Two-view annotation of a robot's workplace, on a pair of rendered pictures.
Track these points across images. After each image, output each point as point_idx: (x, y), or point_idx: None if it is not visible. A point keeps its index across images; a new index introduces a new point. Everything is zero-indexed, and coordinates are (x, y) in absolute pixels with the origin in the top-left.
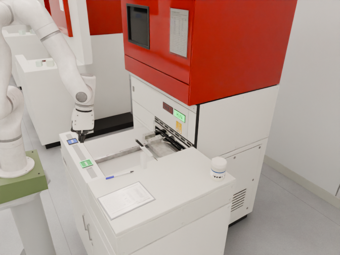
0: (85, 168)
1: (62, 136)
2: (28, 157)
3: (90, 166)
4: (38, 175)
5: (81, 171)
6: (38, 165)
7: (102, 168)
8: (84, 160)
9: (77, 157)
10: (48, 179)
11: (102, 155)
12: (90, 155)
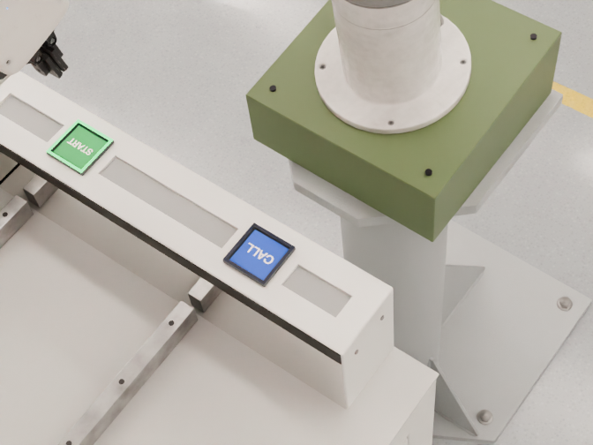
0: (67, 125)
1: (353, 276)
2: (398, 126)
3: (54, 142)
4: (266, 82)
5: (71, 107)
6: (316, 120)
7: (112, 321)
8: (97, 154)
9: (151, 169)
10: (294, 175)
11: (174, 416)
12: (99, 200)
